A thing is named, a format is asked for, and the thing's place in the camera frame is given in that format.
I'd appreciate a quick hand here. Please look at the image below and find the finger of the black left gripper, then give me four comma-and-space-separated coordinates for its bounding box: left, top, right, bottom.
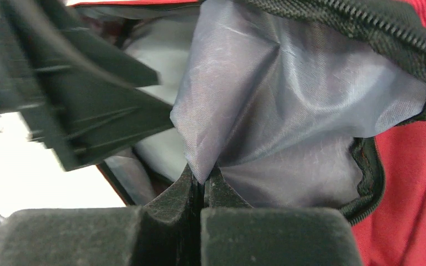
0, 22, 172, 171
35, 1, 159, 88

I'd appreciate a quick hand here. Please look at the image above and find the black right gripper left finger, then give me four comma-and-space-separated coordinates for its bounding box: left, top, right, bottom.
143, 166, 201, 265

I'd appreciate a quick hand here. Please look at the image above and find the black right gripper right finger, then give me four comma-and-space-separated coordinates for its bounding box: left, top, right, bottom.
204, 165, 252, 208

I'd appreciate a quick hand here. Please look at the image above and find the red student backpack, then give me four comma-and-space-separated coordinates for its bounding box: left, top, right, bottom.
65, 0, 426, 266

